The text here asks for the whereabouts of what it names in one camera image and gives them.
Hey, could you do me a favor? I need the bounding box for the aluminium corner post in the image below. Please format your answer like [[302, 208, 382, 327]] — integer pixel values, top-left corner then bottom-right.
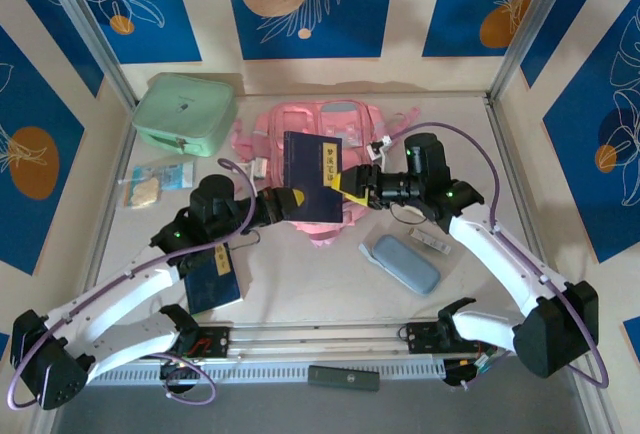
[[487, 0, 584, 105], [37, 0, 139, 108]]

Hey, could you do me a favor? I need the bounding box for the aluminium table side rail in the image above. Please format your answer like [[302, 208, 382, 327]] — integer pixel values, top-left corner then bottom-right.
[[483, 95, 569, 316], [73, 103, 139, 326]]

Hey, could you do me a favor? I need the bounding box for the clear plastic supply bag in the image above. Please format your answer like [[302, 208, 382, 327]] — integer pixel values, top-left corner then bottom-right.
[[118, 162, 196, 211]]

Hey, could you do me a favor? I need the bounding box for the small blue book yellow label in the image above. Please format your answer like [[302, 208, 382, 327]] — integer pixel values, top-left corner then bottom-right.
[[183, 242, 245, 316]]

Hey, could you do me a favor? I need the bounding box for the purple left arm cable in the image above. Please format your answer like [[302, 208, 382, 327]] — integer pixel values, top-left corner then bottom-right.
[[7, 157, 261, 411]]

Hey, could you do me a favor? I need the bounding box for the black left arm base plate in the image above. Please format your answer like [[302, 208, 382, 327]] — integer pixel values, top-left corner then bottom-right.
[[169, 326, 232, 360]]

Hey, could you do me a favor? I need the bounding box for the pink backpack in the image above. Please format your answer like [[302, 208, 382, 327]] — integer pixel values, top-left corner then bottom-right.
[[230, 98, 421, 249]]

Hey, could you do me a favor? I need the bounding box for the aluminium frame rail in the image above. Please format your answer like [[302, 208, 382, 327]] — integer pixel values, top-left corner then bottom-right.
[[42, 323, 594, 363]]

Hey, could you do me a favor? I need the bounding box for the large blue book yellow label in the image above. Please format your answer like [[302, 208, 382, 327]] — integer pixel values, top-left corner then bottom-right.
[[282, 129, 345, 225]]

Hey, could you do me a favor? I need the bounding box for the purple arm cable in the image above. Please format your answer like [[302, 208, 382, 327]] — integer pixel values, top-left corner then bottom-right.
[[7, 157, 261, 411], [392, 121, 611, 393]]

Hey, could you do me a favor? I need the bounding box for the grey-blue pencil case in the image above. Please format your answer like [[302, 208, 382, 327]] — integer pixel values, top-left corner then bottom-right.
[[359, 233, 442, 296]]

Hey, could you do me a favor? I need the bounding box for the dark green remote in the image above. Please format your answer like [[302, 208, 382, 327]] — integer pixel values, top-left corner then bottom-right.
[[307, 364, 381, 394]]

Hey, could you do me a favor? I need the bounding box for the slotted grey cable duct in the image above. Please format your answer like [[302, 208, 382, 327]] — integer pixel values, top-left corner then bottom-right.
[[89, 358, 446, 386]]

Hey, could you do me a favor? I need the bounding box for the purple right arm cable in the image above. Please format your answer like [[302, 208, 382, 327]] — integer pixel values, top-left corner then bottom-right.
[[392, 121, 611, 393]]

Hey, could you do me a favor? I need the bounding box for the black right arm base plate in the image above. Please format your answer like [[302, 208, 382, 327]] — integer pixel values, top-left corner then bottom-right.
[[405, 321, 499, 355]]

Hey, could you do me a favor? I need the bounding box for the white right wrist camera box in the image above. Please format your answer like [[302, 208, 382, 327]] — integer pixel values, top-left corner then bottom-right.
[[368, 134, 395, 160]]

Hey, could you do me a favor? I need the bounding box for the mint green storage case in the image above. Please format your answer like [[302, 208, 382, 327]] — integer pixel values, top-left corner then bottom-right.
[[132, 72, 239, 158]]

